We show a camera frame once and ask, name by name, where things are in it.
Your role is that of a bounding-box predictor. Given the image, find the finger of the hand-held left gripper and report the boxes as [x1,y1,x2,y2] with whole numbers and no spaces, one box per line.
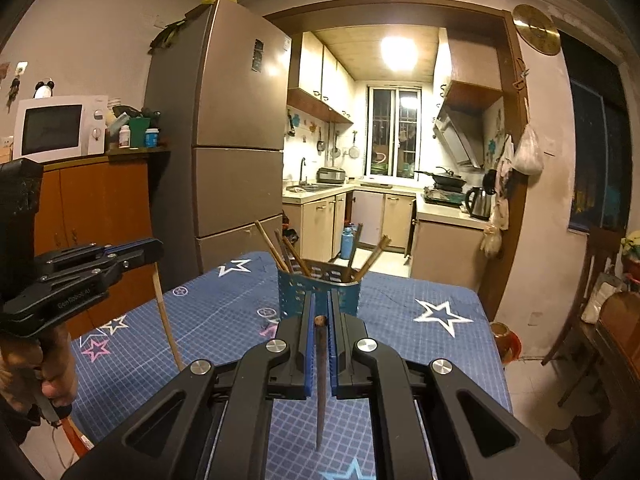
[32,238,165,277]
[106,259,152,273]

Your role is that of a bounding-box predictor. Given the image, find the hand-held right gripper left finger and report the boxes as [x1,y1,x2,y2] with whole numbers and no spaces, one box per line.
[60,292,317,480]

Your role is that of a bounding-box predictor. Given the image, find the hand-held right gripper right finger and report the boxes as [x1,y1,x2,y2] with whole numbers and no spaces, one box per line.
[327,291,581,480]

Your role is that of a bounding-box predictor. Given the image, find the blue perforated utensil holder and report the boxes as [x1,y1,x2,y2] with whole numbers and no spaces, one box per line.
[277,258,362,320]

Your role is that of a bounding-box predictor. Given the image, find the curved wooden chopstick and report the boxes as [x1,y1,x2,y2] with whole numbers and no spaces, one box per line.
[152,262,184,374]

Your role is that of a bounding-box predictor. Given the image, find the wooden chopstick green band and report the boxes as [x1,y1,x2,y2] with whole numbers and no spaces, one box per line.
[281,235,313,278]

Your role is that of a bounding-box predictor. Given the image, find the wooden chopstick pink tip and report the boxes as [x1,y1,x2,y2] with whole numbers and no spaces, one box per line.
[254,220,291,273]

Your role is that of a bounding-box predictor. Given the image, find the person's left forearm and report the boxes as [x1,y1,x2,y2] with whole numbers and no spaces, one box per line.
[0,385,44,447]

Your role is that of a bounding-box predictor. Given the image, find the person's left hand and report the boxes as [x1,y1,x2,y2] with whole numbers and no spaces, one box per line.
[0,326,79,409]

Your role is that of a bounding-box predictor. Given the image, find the orange wooden cabinet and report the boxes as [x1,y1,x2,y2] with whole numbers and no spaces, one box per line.
[29,147,171,341]

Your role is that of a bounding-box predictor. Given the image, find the white microwave oven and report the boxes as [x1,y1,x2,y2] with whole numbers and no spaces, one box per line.
[12,95,109,164]

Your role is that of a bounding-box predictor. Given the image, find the blue checked star tablecloth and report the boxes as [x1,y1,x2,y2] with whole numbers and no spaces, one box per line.
[70,251,512,480]

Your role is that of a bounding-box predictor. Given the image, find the green plastic container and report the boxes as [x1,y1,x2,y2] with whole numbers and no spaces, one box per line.
[128,115,151,149]

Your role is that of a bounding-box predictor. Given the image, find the kitchen base cabinets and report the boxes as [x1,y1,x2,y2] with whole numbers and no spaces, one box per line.
[281,185,493,292]

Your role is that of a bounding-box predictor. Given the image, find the grey refrigerator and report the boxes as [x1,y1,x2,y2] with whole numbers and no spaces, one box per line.
[144,0,294,277]

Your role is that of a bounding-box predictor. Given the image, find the brown floor pot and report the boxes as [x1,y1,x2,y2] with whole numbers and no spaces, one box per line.
[489,322,522,364]

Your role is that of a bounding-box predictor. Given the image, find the gas stove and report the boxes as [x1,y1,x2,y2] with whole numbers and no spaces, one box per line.
[423,185,469,208]

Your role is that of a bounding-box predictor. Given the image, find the hanging beige bags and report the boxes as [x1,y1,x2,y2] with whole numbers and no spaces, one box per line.
[480,199,511,259]

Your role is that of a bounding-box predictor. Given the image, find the black wok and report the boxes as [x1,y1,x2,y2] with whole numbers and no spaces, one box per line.
[413,167,469,187]

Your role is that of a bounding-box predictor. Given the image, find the steel electric kettle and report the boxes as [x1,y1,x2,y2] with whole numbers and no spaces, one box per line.
[464,185,494,221]

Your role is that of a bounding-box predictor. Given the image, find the barred kitchen window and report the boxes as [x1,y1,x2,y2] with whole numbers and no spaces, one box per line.
[367,85,421,179]

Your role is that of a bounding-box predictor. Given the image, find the range hood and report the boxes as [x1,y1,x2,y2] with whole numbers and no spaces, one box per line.
[432,80,504,169]

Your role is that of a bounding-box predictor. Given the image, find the wooden chair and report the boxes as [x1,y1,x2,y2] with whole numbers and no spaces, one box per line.
[542,226,640,461]

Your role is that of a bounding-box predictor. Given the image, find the hanging white plastic bag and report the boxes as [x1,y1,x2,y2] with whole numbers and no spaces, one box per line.
[512,124,545,176]

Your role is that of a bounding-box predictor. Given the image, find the round ceiling lamp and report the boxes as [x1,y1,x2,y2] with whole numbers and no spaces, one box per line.
[379,35,419,74]

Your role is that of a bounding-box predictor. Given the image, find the dark window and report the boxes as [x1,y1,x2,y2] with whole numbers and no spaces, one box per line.
[567,34,640,234]

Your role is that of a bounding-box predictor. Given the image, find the kitchen wall cabinets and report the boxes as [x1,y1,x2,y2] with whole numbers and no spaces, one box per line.
[287,32,356,124]

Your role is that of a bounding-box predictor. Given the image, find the gold wall clock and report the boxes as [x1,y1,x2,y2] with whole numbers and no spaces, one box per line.
[512,3,561,56]

